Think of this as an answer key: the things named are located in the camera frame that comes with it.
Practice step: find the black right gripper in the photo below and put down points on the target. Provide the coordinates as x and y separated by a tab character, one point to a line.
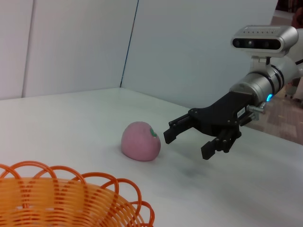
222	116

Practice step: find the pink toy peach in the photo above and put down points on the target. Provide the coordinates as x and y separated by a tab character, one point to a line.
139	142

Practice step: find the orange woven plastic basket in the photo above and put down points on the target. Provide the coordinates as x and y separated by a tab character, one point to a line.
71	203

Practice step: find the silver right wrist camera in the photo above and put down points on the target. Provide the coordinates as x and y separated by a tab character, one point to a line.
258	41

